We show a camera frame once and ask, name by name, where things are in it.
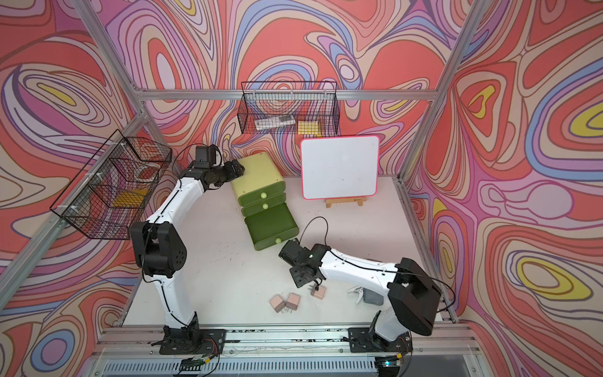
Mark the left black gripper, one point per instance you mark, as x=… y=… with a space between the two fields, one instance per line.
x=235 y=173

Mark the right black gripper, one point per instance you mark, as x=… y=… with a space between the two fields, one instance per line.
x=297 y=279

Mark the pink plug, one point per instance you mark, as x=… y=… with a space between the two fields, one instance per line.
x=293 y=301
x=318 y=291
x=277 y=303

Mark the yellow green drawer cabinet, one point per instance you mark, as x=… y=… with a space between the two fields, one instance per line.
x=261 y=186

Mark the green bottom drawer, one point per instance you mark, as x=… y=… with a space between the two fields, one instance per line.
x=271 y=227

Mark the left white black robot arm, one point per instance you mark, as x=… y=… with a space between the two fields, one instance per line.
x=161 y=254

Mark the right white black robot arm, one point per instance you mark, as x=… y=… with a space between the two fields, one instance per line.
x=413 y=296

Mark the white plastic clip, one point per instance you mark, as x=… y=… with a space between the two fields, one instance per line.
x=358 y=291

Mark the grey box in back basket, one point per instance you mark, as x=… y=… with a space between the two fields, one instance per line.
x=274 y=122

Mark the grey felt eraser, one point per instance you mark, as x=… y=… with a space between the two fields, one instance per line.
x=372 y=298

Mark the wooden whiteboard stand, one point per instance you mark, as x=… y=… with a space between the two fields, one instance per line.
x=359 y=200

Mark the yellow block in back basket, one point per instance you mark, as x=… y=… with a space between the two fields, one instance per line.
x=310 y=129

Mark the green circuit board right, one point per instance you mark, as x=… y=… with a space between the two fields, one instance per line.
x=389 y=362

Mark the green circuit board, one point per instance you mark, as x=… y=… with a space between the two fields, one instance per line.
x=389 y=362
x=193 y=363

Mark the yellow item in left basket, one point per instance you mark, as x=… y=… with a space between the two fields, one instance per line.
x=130 y=198

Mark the pink framed whiteboard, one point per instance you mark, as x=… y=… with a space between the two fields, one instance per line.
x=342 y=167

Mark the green circuit board left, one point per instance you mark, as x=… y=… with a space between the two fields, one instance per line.
x=193 y=363

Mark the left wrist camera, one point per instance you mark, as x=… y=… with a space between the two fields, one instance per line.
x=205 y=156

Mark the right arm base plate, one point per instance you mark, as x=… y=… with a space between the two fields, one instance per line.
x=364 y=340

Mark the back black wire basket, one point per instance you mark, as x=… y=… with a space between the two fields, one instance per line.
x=304 y=100

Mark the black wire basket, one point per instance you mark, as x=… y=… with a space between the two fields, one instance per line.
x=304 y=100
x=120 y=163

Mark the left black wire basket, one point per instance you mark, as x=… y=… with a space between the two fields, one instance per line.
x=120 y=163

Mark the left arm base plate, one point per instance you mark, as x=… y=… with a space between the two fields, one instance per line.
x=192 y=341

